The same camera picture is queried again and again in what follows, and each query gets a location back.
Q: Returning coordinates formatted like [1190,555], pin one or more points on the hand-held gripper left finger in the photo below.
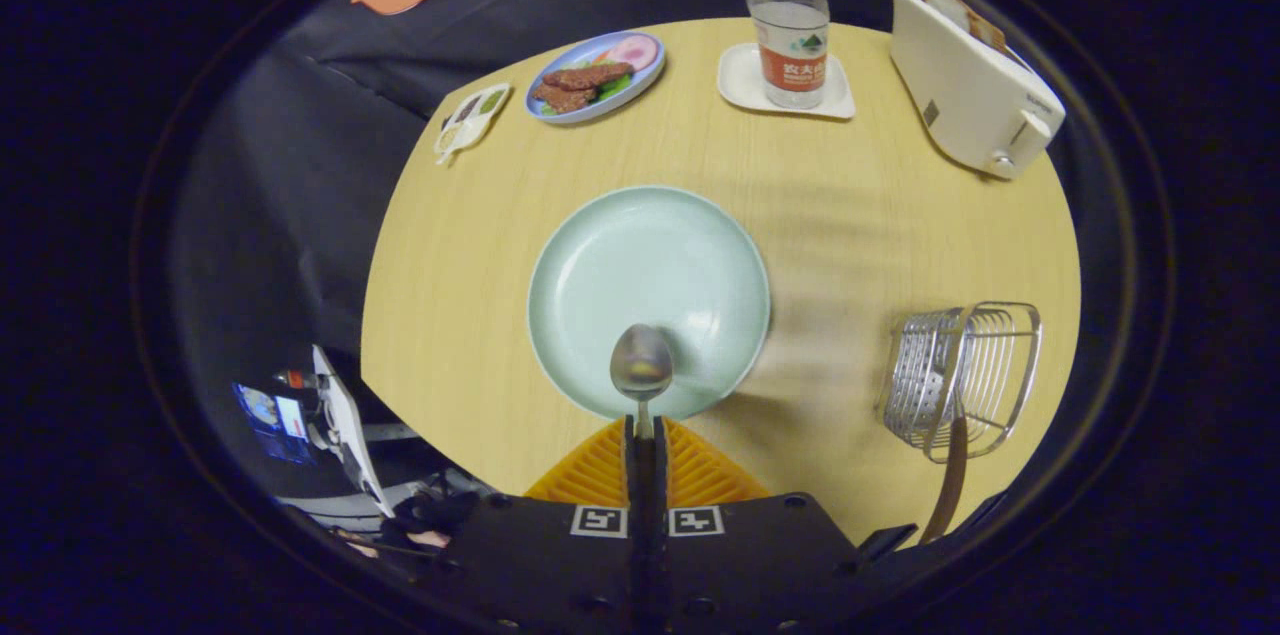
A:
[540,555]

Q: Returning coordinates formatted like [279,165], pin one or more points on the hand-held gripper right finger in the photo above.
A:
[760,555]

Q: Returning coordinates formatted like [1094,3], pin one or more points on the white slanted board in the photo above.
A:
[345,425]

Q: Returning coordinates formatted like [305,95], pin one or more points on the pale green round plate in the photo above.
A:
[640,265]

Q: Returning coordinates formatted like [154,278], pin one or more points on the lit blue screen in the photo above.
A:
[265,415]

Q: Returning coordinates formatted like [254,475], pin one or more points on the blue plate with food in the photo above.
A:
[570,116]

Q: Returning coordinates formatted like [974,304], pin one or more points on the white divided condiment dish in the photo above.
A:
[470,120]

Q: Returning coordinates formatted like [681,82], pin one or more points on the brown meat patty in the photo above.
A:
[563,98]
[590,75]

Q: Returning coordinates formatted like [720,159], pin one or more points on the green lettuce leaf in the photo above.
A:
[615,86]

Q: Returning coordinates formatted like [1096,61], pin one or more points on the white square coaster tray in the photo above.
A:
[740,80]

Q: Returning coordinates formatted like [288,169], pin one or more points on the cream white toaster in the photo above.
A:
[970,105]

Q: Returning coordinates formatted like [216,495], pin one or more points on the pink ham slice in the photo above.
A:
[630,52]

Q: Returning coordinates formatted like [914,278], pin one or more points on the clear water bottle red cap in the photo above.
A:
[790,25]

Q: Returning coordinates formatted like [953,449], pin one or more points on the bread slice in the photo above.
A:
[948,7]
[985,31]

